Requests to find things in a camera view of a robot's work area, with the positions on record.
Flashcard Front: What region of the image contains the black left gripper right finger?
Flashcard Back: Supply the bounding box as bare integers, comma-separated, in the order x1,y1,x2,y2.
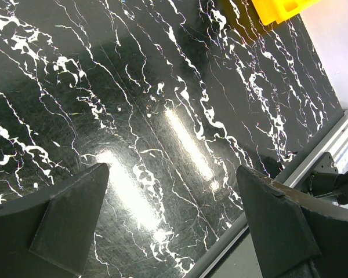
237,166,348,277

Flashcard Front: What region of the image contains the aluminium frame rail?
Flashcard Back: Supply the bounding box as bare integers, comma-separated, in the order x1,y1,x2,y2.
185,109,348,277

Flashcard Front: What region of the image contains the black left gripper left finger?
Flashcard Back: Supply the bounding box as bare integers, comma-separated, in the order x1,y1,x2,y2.
0,163,109,277

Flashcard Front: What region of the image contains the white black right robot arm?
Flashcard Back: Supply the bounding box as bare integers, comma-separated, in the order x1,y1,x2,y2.
300,152,348,205

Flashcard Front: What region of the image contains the yellow plastic bin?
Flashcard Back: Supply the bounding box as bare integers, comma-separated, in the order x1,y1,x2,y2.
252,0,320,25

